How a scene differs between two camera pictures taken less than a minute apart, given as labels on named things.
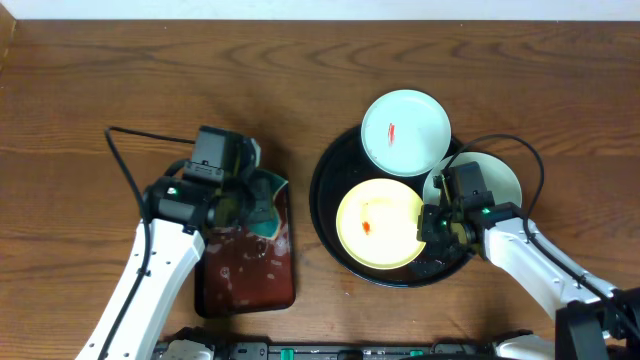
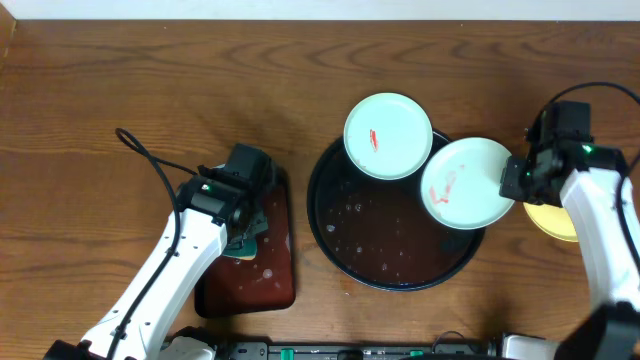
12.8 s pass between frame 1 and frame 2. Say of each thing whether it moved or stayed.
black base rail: stayed
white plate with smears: moved
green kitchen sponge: moved
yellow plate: moved
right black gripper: moved
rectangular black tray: stayed
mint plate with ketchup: moved
